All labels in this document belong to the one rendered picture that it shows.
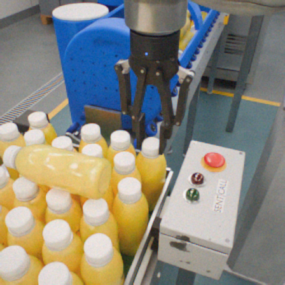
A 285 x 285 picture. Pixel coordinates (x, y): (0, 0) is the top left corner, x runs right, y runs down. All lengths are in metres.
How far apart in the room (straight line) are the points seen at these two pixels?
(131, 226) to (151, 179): 0.12
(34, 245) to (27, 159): 0.14
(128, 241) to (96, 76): 0.41
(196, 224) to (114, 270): 0.13
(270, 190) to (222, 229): 0.73
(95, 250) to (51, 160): 0.15
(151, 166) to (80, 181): 0.18
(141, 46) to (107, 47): 0.28
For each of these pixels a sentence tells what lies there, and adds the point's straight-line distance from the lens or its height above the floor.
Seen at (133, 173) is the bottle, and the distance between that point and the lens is 0.54.
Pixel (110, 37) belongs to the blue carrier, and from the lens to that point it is 0.69.
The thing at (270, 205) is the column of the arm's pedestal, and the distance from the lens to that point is 1.20.
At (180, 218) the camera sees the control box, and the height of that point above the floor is 1.10.
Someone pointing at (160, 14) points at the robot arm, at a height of 1.33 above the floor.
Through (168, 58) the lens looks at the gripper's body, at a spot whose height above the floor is 1.27.
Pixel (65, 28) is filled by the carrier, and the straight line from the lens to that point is 1.50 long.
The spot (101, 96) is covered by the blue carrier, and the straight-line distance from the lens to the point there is 0.77.
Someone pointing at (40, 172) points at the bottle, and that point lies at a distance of 0.47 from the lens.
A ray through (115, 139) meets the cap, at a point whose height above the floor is 1.08.
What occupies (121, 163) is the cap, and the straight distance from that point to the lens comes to 0.52.
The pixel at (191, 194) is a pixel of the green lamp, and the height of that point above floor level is 1.11.
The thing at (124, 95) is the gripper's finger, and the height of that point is 1.18.
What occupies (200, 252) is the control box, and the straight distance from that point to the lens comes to 0.44.
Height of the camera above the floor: 1.44
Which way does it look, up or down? 41 degrees down
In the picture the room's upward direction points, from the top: straight up
